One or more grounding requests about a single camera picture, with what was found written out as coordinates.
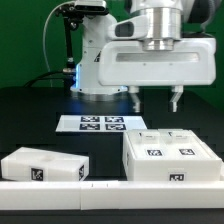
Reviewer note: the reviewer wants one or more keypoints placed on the white cabinet body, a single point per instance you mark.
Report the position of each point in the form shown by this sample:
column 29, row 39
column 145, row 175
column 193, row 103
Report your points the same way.
column 169, row 167

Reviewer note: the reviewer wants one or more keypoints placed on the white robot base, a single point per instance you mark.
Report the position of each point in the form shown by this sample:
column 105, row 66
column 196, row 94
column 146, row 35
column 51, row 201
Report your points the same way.
column 94, row 39

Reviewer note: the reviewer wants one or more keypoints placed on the black camera stand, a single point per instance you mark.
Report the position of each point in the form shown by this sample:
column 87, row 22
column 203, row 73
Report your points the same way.
column 73, row 14

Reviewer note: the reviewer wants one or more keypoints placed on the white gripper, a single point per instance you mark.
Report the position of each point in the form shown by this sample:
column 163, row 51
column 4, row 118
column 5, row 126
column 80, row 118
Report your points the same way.
column 190, row 62

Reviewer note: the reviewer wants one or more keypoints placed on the white cabinet door panel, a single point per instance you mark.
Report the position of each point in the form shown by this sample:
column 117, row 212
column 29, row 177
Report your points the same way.
column 147, row 143
column 184, row 143

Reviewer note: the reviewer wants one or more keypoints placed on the white front fence bar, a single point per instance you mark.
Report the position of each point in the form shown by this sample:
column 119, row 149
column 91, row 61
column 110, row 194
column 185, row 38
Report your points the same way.
column 92, row 195

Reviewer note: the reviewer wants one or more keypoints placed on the white marker sheet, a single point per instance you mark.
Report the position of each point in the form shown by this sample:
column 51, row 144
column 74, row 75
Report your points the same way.
column 88, row 123

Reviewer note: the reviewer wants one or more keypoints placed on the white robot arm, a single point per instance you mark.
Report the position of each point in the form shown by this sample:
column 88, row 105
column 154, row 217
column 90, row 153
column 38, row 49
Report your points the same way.
column 163, row 43

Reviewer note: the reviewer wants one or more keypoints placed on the white cabinet top block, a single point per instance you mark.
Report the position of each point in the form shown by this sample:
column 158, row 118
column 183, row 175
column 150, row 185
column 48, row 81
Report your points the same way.
column 28, row 164

